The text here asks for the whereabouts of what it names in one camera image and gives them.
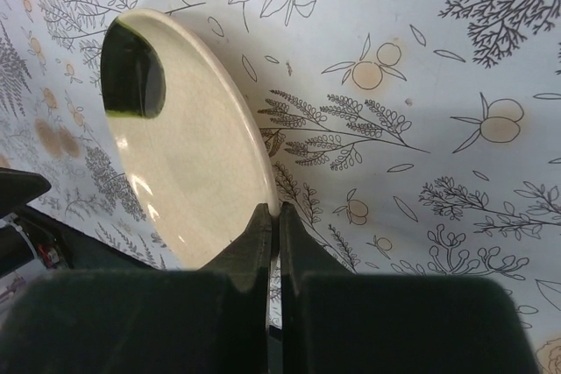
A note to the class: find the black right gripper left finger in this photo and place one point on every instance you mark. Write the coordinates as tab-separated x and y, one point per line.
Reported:
213	320

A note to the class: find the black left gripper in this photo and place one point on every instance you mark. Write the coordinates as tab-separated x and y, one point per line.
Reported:
34	242

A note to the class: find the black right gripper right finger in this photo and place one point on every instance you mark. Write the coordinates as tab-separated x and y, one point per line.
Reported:
334	321

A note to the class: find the cream plate with dark spot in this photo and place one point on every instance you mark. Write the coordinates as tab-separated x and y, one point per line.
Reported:
186	139

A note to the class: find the floral table mat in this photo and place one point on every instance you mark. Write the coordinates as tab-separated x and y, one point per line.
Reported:
413	136

